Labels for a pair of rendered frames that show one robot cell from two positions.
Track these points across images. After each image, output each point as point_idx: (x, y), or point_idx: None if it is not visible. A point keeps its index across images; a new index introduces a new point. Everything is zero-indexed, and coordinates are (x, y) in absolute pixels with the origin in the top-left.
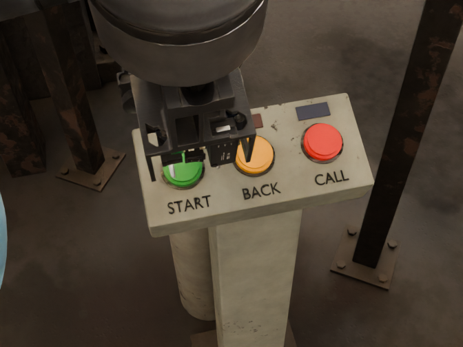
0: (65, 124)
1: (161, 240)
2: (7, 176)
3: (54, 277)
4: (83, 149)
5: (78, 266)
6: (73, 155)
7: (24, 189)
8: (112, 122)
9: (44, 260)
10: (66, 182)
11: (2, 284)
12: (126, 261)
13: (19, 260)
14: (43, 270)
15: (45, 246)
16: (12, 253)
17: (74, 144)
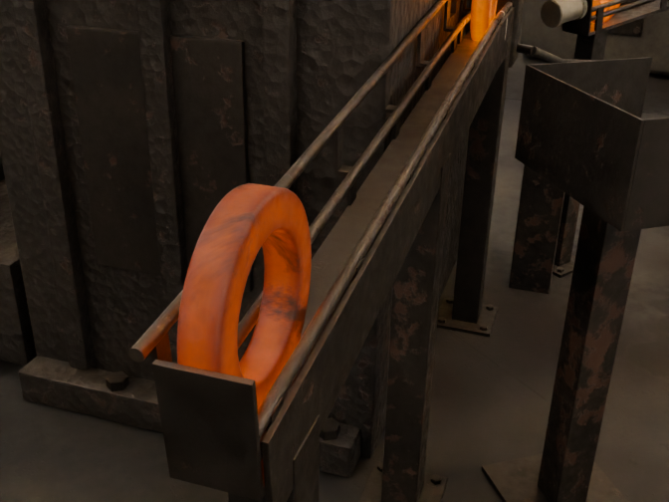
0: (570, 210)
1: (650, 256)
2: (545, 296)
3: (668, 297)
4: (573, 232)
5: (661, 287)
6: (562, 248)
7: (565, 292)
8: (511, 246)
9: (649, 298)
10: (568, 275)
11: (666, 317)
12: (665, 271)
13: (644, 307)
14: (659, 300)
15: (635, 295)
16: (635, 308)
17: (568, 231)
